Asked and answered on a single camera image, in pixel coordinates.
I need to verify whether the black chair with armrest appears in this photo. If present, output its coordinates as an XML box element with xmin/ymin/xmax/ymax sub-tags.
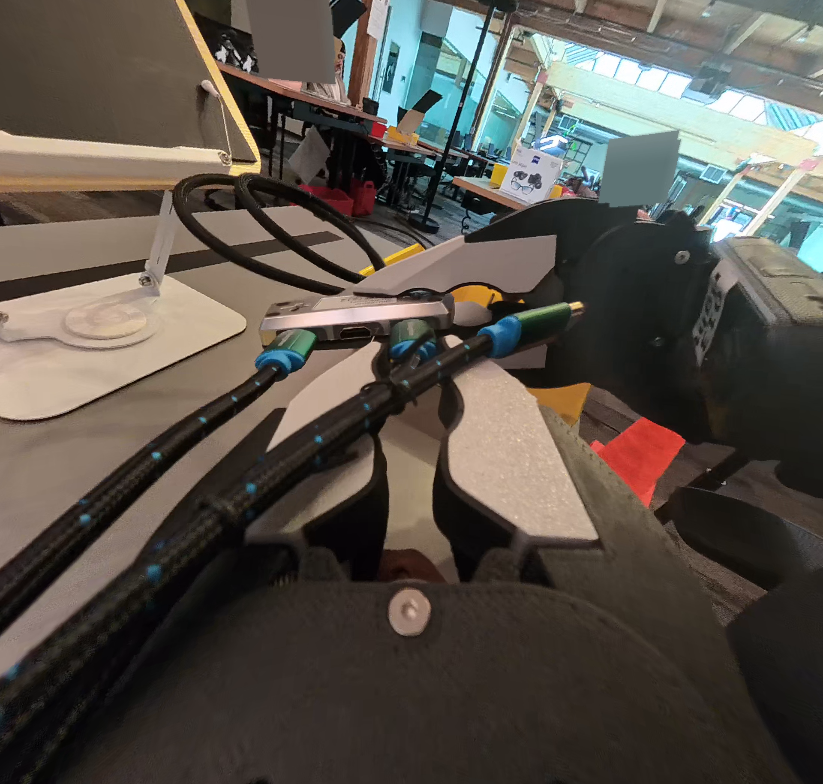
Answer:
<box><xmin>663</xmin><ymin>460</ymin><xmax>823</xmax><ymax>573</ymax></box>

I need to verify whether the yellow plastic bin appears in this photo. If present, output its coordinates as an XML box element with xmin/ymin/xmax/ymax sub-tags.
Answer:
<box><xmin>358</xmin><ymin>244</ymin><xmax>595</xmax><ymax>427</ymax></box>

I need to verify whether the black braided hdmi cable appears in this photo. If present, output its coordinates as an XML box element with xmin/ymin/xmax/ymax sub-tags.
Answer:
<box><xmin>0</xmin><ymin>329</ymin><xmax>320</xmax><ymax>633</ymax></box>

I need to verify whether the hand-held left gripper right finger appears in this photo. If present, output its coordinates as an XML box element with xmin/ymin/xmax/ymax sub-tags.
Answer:
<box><xmin>435</xmin><ymin>366</ymin><xmax>601</xmax><ymax>556</ymax></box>

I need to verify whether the white printed carton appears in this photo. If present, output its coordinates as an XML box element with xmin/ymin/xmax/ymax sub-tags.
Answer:
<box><xmin>507</xmin><ymin>148</ymin><xmax>565</xmax><ymax>205</ymax></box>

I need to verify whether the orange traffic cone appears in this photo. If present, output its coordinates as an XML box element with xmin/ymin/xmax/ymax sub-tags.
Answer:
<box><xmin>589</xmin><ymin>419</ymin><xmax>689</xmax><ymax>511</ymax></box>

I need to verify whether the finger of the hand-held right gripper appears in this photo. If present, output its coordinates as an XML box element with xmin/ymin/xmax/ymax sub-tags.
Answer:
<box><xmin>487</xmin><ymin>334</ymin><xmax>556</xmax><ymax>373</ymax></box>
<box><xmin>354</xmin><ymin>234</ymin><xmax>558</xmax><ymax>301</ymax></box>

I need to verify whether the background wooden desk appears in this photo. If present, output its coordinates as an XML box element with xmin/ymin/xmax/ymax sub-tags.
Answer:
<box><xmin>216</xmin><ymin>64</ymin><xmax>445</xmax><ymax>208</ymax></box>
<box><xmin>451</xmin><ymin>173</ymin><xmax>547</xmax><ymax>216</ymax></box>

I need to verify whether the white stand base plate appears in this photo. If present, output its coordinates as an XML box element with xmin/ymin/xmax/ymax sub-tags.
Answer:
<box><xmin>0</xmin><ymin>81</ymin><xmax>249</xmax><ymax>422</ymax></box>

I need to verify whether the black cable with green plug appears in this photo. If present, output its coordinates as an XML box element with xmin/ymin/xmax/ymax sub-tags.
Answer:
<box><xmin>0</xmin><ymin>301</ymin><xmax>587</xmax><ymax>784</ymax></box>

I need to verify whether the grey adapter with braided cable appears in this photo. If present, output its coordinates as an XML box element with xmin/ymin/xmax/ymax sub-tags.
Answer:
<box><xmin>174</xmin><ymin>173</ymin><xmax>460</xmax><ymax>350</ymax></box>

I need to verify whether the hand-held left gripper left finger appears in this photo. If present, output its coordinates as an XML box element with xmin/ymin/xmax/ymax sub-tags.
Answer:
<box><xmin>245</xmin><ymin>344</ymin><xmax>389</xmax><ymax>547</ymax></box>

